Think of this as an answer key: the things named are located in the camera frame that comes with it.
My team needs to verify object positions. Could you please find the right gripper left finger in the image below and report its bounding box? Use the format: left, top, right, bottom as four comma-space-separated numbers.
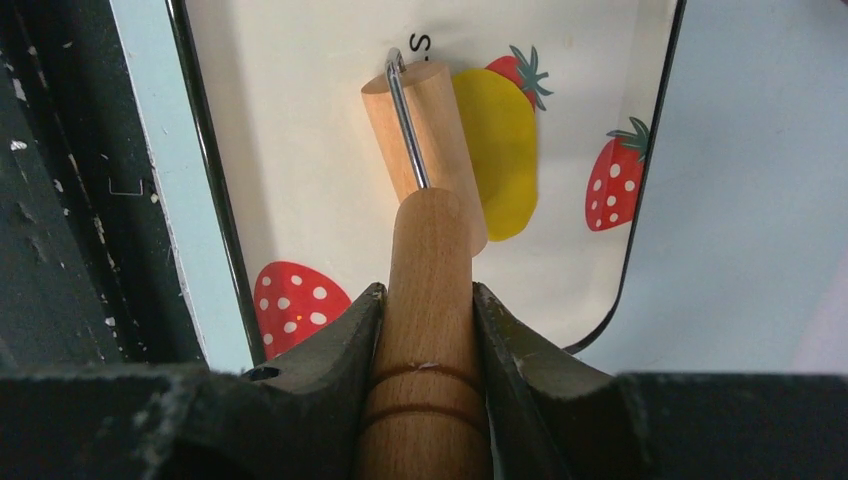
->
1, 283, 386, 479

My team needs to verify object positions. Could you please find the yellow dough ball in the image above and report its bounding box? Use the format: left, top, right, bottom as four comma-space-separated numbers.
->
452, 68, 538, 242

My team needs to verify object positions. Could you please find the white strawberry print tray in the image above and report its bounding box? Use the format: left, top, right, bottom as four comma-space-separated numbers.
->
169, 1, 685, 357

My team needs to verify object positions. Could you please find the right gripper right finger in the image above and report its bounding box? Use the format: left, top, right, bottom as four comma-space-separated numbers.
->
473, 283, 847, 479

